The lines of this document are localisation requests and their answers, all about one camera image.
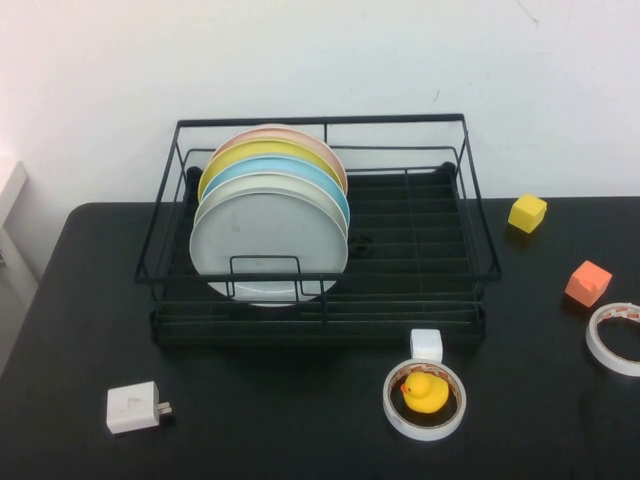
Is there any orange foam cube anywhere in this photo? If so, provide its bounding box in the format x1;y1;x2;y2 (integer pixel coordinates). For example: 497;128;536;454
564;259;614;309

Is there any yellow rubber duck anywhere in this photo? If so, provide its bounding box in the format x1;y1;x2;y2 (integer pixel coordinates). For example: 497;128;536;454
400;371;450;414

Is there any light blue round plate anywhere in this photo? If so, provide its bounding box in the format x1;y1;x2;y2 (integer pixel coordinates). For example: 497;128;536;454
201;155;351;222

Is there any yellow foam cube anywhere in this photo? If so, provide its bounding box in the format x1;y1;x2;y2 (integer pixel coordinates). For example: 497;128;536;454
507;193;549;234

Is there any grey round plate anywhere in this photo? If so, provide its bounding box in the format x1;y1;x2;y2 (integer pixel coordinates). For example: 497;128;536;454
188;191;350;308

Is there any cream white round plate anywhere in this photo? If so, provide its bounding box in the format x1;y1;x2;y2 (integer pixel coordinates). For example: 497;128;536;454
193;172;352;237

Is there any white side cabinet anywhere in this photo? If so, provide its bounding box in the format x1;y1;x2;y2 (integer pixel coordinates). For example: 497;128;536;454
0;158;45;301

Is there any yellow round plate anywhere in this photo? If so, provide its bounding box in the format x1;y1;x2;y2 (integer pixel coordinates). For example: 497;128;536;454
197;138;349;202

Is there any black rack drip tray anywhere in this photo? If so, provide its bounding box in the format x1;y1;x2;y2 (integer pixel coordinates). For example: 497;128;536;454
150;160;488;352

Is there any black wire dish rack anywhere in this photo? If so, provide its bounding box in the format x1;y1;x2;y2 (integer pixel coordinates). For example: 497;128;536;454
134;112;503;327

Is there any pink round plate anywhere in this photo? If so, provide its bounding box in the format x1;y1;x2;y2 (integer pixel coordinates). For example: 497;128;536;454
209;124;349;189

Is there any white usb wall charger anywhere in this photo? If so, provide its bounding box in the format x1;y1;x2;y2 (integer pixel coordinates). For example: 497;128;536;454
105;380;175;435

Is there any white double-sided tape roll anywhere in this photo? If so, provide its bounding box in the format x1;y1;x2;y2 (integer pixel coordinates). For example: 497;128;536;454
383;357;468;442
585;301;640;378

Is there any small white cube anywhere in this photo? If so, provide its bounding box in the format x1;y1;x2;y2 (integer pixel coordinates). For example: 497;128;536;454
409;328;445;363

